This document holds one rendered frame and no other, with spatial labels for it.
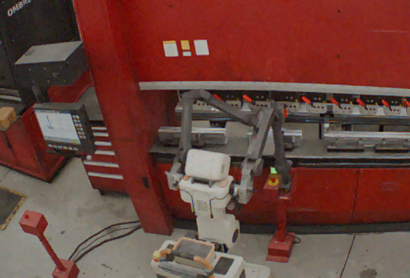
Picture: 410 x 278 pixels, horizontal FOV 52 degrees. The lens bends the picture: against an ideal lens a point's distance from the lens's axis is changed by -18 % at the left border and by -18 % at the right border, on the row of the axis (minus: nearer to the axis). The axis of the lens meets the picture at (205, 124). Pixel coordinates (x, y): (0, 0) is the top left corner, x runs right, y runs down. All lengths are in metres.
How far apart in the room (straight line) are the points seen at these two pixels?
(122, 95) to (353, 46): 1.58
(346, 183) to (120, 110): 1.71
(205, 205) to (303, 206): 1.15
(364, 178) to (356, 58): 0.96
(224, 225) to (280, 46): 1.15
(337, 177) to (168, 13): 1.65
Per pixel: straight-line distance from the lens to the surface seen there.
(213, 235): 3.08
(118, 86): 3.29
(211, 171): 2.69
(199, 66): 3.25
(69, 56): 2.92
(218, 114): 3.77
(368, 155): 3.42
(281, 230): 3.71
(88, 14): 3.11
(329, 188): 3.60
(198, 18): 3.08
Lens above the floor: 3.08
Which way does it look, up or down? 35 degrees down
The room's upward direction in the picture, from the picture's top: 11 degrees counter-clockwise
